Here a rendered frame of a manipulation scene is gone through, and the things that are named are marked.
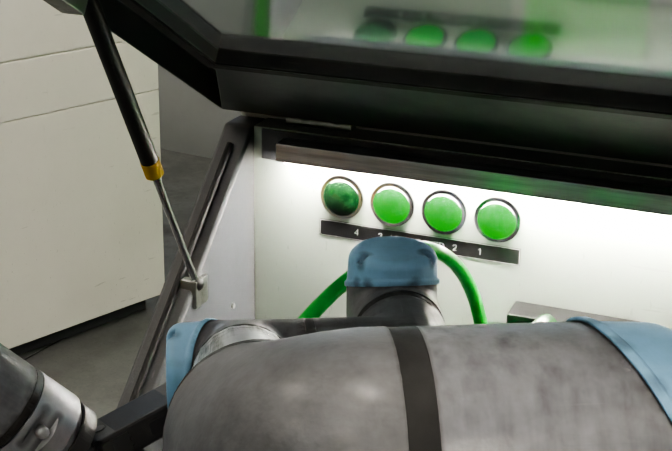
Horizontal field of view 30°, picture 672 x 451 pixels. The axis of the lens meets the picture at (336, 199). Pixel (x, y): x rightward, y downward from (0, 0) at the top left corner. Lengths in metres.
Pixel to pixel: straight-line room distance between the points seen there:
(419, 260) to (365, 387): 0.50
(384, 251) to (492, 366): 0.50
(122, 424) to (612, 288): 0.57
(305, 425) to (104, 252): 3.75
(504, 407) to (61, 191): 3.60
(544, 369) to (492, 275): 0.86
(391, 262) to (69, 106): 3.08
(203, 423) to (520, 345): 0.14
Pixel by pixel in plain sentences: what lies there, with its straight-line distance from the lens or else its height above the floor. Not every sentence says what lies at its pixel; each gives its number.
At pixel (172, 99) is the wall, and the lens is 6.21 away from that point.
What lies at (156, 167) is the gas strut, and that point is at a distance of 1.24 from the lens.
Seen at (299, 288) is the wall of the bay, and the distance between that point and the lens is 1.48.
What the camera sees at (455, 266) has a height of 1.38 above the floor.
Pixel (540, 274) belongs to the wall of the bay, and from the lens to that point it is 1.37.
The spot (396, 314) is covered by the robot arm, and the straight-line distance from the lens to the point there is 0.96.
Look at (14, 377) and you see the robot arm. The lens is 0.98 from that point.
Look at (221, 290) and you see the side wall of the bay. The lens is 1.42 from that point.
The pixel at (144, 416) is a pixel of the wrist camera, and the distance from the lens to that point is 1.03.
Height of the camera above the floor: 1.84
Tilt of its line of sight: 19 degrees down
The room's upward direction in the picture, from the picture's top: 1 degrees clockwise
